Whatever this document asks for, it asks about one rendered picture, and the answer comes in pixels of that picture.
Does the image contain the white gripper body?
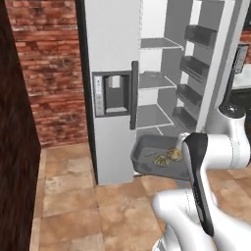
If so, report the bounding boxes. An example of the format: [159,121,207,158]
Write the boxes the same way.
[176,131,191,150]

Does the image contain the grey fridge shelf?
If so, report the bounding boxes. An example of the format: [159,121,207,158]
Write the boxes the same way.
[138,71,177,91]
[140,36,185,51]
[136,104,175,129]

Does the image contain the grey tupperware container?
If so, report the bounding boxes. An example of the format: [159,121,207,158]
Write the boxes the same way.
[130,134,190,181]

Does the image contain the white fridge body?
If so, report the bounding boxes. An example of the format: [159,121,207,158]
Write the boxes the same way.
[75,0,210,186]

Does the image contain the white fridge door with dispenser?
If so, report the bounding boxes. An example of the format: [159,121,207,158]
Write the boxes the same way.
[83,0,142,186]

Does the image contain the white fridge door with bins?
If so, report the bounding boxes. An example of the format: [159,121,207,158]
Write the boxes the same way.
[172,0,251,133]

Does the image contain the tan dumpling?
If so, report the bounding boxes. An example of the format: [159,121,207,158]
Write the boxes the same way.
[166,147,183,162]
[153,155,171,168]

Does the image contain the dark grey door bin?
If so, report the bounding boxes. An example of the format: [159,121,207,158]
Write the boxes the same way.
[178,55,211,83]
[183,24,219,49]
[175,83,204,109]
[172,106,199,130]

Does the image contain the dark counter cabinet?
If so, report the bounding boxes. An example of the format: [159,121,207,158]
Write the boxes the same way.
[230,87,251,111]

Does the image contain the dark wooden cabinet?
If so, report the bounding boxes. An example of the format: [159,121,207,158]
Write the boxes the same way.
[0,0,42,251]

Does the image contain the black fridge door handle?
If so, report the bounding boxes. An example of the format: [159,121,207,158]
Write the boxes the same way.
[129,60,140,130]
[223,43,251,110]

